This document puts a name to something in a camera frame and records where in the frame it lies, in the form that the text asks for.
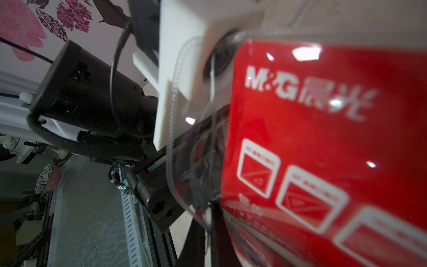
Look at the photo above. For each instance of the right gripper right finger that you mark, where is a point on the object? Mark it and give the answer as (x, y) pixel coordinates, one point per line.
(222, 250)

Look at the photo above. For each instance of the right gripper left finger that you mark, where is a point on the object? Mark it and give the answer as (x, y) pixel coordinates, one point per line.
(193, 252)

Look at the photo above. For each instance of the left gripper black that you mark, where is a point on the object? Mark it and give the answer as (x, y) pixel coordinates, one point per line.
(187, 180)

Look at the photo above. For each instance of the red ruler set package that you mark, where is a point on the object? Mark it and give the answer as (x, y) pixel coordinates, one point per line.
(326, 153)

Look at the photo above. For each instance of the white slotted cable duct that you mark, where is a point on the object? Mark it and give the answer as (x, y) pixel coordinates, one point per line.
(132, 237)

